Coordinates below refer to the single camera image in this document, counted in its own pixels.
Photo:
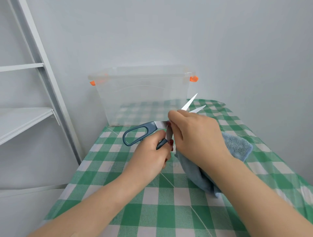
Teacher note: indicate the person's right hand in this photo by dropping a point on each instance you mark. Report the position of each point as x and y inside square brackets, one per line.
[198, 139]

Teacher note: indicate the person's left hand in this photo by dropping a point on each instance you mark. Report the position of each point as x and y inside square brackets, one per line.
[146, 161]

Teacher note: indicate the blue microfibre cloth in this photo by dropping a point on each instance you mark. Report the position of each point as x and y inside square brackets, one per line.
[238, 145]

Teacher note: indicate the person's right forearm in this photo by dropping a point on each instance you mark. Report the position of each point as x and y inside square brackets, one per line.
[264, 210]

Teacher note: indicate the person's left forearm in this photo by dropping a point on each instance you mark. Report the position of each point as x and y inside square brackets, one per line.
[85, 214]

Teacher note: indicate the green white checkered tablecloth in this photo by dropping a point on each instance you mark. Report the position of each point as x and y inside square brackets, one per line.
[168, 210]

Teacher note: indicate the clear plastic storage box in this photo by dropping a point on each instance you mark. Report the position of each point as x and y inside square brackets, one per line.
[137, 97]

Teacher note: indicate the white metal shelf rack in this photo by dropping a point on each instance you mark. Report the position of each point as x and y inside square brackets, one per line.
[24, 122]

